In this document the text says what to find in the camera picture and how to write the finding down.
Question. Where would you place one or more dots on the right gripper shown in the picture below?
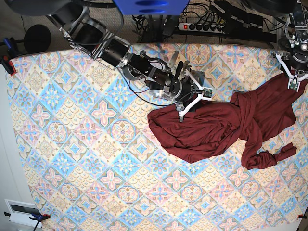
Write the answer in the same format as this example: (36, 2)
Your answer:
(185, 85)

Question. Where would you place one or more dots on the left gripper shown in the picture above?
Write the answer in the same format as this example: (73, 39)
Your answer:
(294, 64)

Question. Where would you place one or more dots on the dark red t-shirt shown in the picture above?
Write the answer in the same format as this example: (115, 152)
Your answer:
(255, 117)

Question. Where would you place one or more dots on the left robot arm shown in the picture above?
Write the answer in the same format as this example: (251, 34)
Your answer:
(295, 25)

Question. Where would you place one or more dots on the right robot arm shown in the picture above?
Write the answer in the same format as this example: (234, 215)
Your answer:
(91, 37)

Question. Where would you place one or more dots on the white power strip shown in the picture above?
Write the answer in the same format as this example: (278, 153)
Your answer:
(213, 28)

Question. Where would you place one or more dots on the patterned tablecloth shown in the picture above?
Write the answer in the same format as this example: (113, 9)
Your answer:
(92, 163)

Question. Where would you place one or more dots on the orange clamp lower right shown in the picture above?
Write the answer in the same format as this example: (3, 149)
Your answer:
(303, 216)

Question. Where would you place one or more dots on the black round stool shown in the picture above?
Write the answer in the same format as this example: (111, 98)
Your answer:
(37, 39)

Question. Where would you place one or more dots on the blue orange clamp upper left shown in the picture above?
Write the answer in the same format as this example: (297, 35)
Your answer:
(5, 60)

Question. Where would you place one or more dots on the blue orange clamp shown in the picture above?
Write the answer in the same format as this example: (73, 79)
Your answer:
(39, 217)
(5, 60)

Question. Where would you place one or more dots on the blue orange clamp lower left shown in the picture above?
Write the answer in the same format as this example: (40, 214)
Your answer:
(39, 217)

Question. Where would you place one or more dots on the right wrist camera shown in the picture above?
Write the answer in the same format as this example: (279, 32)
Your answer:
(207, 93)

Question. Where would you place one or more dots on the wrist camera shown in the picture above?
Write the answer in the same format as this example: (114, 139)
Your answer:
(293, 84)
(207, 93)

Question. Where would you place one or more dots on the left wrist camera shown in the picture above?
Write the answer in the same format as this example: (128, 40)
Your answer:
(293, 84)

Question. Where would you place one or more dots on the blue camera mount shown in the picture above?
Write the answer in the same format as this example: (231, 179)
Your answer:
(151, 7)

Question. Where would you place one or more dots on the white wall vent box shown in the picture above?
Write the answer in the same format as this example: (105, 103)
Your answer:
(20, 212)

